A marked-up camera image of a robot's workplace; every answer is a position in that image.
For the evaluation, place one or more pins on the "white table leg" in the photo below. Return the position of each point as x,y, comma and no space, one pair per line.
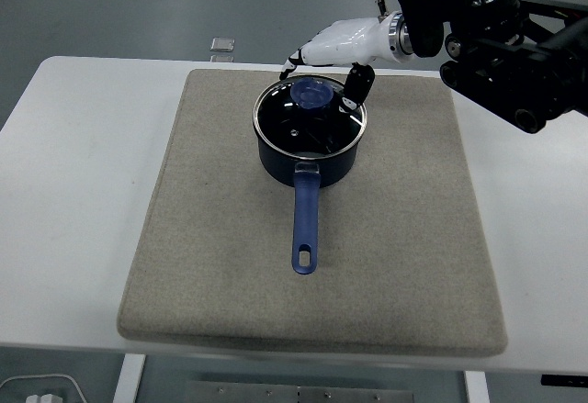
476,387
128,377

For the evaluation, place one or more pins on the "silver floor socket cover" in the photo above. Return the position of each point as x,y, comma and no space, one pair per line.
222,44
222,59

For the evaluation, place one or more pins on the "beige fabric mat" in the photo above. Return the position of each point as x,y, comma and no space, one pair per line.
390,238

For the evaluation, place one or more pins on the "black table control panel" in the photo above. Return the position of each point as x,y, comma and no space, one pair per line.
565,380

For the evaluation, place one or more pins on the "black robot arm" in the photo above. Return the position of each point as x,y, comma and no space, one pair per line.
482,17

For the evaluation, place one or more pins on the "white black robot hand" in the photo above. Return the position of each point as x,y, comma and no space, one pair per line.
349,40

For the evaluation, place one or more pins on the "glass pot lid blue knob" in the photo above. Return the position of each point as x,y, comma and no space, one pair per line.
311,95

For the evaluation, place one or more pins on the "grey metal plate with screws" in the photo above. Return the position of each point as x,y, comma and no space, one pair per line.
298,394

